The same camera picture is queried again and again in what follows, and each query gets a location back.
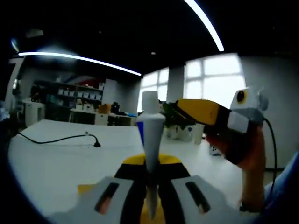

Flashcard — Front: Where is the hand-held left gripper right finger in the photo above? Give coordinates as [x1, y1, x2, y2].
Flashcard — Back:
[158, 154, 253, 224]

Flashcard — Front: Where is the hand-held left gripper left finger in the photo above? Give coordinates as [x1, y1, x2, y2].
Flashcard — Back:
[52, 154, 150, 224]

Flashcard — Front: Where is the white toothpaste tube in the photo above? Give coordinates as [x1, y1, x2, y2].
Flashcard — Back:
[135, 91, 166, 221]

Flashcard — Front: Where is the tall white cup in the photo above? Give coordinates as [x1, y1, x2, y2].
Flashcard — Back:
[194, 123, 205, 145]

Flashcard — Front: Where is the white pot with blue mark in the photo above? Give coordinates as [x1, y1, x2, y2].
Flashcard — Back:
[185, 125, 196, 142]

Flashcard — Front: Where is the green potted plant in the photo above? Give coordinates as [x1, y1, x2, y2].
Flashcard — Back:
[161, 102, 197, 140]

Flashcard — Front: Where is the white game controller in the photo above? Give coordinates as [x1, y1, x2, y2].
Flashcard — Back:
[209, 143, 222, 156]

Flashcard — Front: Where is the white table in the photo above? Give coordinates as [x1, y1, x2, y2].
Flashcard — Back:
[8, 119, 243, 217]

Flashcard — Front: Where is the curved ceiling light strip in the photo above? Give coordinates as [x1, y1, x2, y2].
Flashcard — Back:
[183, 0, 225, 52]

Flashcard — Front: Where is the white office desk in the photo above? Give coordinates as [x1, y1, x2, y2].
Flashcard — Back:
[69, 107, 138, 126]

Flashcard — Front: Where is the straight ceiling light strip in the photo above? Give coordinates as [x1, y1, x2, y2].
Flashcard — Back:
[18, 51, 142, 77]

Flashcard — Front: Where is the storage shelf with white boxes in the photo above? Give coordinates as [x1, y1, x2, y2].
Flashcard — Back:
[32, 80, 105, 110]

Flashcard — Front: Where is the white cabinet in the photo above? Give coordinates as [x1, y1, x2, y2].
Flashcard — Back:
[23, 100, 45, 126]

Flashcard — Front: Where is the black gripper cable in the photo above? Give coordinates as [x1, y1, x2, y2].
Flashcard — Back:
[263, 118, 278, 173]

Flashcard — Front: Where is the black cable with plug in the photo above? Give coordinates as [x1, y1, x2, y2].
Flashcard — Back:
[17, 132, 101, 148]

